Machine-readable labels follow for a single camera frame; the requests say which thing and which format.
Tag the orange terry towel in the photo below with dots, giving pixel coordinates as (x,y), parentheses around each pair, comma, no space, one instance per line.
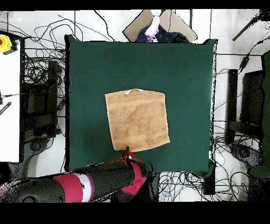
(137,122)

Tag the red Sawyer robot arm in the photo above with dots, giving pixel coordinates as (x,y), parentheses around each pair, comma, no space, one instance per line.
(71,186)

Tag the dark blue laundry pile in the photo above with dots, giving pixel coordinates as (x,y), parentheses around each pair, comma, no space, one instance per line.
(168,37)

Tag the pink cloth item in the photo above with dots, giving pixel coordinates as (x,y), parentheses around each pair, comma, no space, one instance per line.
(153,27)

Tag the black flat panel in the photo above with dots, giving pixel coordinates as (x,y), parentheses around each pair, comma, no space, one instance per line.
(252,97)

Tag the dark green table cloth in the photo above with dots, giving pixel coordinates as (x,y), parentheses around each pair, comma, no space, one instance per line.
(95,63)

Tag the black equipment box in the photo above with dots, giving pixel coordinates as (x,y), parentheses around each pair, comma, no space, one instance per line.
(42,105)

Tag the black upright bar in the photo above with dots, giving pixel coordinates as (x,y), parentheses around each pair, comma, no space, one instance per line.
(232,95)

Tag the brown cardboard box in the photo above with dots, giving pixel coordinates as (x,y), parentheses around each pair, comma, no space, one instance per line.
(135,29)

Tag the white side table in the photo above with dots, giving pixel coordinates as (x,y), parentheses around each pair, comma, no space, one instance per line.
(9,105)

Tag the yellow emergency stop button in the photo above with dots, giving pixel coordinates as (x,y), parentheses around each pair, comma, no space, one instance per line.
(4,43)

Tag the black thin rod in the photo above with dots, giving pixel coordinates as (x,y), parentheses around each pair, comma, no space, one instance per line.
(246,27)

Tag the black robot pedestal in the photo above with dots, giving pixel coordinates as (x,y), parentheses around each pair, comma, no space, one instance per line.
(155,186)

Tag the grey round pedestal foot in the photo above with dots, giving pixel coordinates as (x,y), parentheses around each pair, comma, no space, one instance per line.
(243,152)
(35,146)

